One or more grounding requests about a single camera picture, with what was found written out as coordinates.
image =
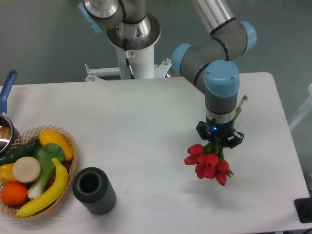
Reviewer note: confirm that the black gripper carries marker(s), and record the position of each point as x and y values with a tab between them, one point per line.
211	128

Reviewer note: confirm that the red tulip bouquet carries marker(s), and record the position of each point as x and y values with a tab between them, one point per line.
209	160

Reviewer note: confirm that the dark grey ribbed vase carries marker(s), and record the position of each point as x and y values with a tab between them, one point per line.
92	187

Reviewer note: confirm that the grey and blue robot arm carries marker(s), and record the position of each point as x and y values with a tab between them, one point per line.
209	67

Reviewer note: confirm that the black device at table edge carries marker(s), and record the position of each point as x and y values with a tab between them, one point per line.
304	209

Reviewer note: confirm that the red toy in basket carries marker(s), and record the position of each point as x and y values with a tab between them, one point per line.
67	166

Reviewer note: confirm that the yellow lemon toy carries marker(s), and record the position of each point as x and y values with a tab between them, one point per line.
51	136

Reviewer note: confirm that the green bok choy toy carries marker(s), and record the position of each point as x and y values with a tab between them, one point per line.
44	156

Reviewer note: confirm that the yellow plastic banana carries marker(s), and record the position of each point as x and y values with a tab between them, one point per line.
50	195

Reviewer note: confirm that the woven wicker basket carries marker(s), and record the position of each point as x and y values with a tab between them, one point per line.
31	135

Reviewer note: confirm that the green cucumber toy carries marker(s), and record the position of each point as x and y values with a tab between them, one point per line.
26	149

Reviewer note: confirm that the beige round disc toy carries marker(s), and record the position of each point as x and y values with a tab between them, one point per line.
26	169

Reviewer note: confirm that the orange plastic fruit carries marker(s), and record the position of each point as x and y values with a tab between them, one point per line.
14	193

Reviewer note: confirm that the yellow bell pepper toy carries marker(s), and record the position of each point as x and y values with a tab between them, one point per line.
6	173

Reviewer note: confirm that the white table clamp bracket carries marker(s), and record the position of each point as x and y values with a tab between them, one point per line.
163	70

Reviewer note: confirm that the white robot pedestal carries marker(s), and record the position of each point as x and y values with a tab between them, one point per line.
134	44

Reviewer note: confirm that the blue handled steel pot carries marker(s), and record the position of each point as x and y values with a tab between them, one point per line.
8	133

